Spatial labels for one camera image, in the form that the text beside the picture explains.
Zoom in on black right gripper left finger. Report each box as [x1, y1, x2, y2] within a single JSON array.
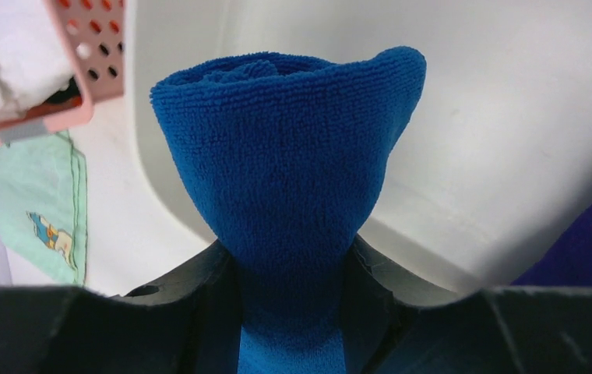
[[0, 243, 241, 373]]

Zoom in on mint green cartoon towel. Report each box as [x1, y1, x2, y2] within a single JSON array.
[[0, 132, 87, 286]]

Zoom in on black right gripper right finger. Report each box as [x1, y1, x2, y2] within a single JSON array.
[[340, 238, 592, 373]]

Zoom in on white plastic tub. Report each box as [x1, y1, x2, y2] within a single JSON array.
[[125, 1, 592, 293]]

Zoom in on pink plastic basket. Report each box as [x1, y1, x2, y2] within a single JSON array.
[[0, 1, 125, 145]]

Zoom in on blue towel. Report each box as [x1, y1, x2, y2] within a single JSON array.
[[150, 47, 427, 373]]

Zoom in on white cloth in basket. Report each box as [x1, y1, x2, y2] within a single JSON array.
[[0, 0, 74, 121]]

